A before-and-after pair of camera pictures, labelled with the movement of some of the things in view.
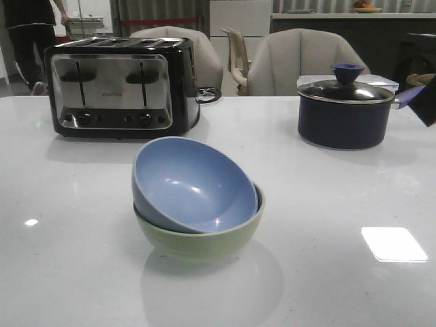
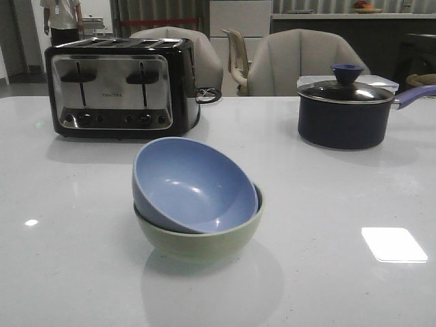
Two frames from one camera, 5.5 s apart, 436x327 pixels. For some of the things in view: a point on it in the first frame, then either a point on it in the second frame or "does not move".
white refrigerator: (251, 18) does not move
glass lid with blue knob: (345, 90) does not move
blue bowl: (187, 185) does not move
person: (30, 27) → (65, 19)
